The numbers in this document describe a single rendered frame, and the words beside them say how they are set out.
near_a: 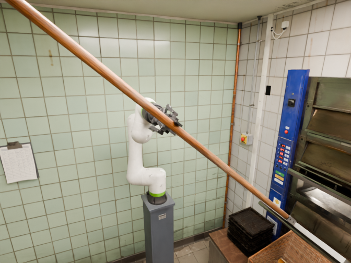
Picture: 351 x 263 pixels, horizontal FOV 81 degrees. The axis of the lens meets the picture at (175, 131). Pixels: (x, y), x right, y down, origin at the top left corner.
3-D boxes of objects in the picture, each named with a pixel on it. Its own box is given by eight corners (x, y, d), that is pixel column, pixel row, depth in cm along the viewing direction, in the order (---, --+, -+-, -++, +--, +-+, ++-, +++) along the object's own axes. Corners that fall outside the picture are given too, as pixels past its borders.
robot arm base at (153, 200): (141, 189, 170) (140, 182, 169) (158, 184, 176) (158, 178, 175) (151, 207, 148) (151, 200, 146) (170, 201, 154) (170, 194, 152)
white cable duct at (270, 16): (243, 233, 242) (269, 14, 175) (246, 236, 237) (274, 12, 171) (242, 234, 241) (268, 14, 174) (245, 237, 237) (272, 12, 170)
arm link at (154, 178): (147, 186, 163) (146, 165, 157) (167, 188, 161) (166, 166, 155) (143, 196, 150) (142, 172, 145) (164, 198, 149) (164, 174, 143)
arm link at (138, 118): (135, 94, 105) (155, 98, 110) (130, 118, 107) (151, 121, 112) (142, 97, 93) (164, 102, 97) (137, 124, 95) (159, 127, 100)
